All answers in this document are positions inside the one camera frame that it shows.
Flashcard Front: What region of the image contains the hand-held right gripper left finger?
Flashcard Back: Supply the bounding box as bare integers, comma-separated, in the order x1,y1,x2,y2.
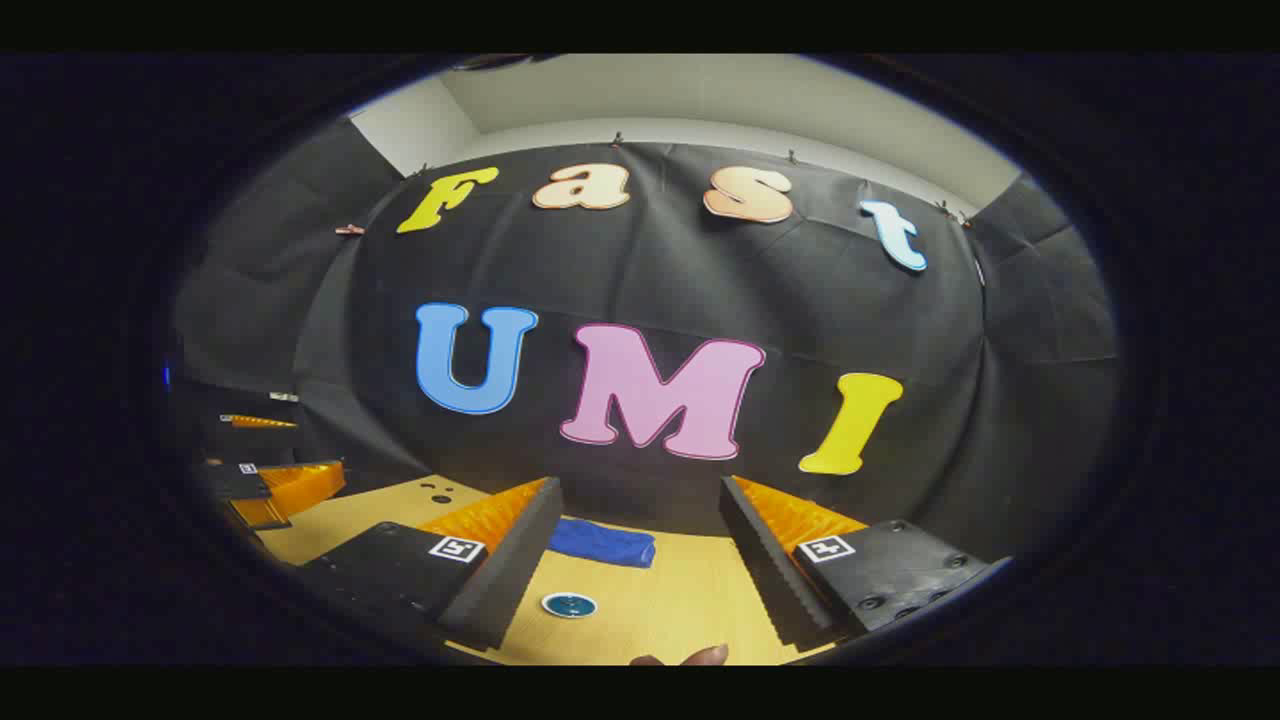
300,478,564,653

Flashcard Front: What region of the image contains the black backdrop cloth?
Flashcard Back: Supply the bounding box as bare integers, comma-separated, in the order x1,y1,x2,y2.
172,120,1119,561

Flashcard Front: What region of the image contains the blue towel cloth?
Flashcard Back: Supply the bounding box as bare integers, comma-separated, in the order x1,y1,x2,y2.
547,517,657,570

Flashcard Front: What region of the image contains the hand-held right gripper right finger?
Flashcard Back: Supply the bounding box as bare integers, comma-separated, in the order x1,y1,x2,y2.
718,475,1013,653

